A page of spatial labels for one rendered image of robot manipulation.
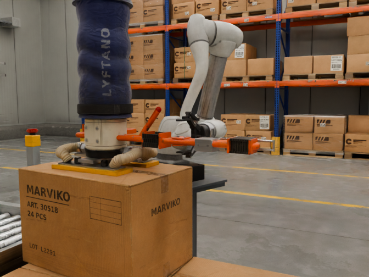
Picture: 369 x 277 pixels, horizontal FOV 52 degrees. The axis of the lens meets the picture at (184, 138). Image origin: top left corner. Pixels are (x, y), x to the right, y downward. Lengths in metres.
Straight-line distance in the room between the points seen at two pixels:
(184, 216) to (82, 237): 0.41
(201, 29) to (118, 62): 0.66
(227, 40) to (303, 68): 6.44
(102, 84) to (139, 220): 0.54
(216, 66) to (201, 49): 0.20
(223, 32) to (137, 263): 1.27
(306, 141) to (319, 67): 1.55
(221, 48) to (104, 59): 0.80
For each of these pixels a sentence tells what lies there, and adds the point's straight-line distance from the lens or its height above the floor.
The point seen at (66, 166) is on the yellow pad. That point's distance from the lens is 1.59.
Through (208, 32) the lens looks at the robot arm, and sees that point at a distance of 2.06.
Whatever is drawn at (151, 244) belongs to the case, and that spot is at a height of 0.71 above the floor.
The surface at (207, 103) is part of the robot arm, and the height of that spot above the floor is 1.20.
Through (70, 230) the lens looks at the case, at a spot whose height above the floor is 0.74.
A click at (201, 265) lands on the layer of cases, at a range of 1.65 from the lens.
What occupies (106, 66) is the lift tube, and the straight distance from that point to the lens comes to 1.51.
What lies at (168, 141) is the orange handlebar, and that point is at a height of 1.07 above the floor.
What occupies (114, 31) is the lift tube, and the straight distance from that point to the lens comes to 1.54.
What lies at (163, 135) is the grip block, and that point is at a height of 1.09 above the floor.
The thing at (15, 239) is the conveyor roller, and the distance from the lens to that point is 2.12.
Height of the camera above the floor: 1.23
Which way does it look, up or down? 6 degrees down
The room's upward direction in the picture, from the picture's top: straight up
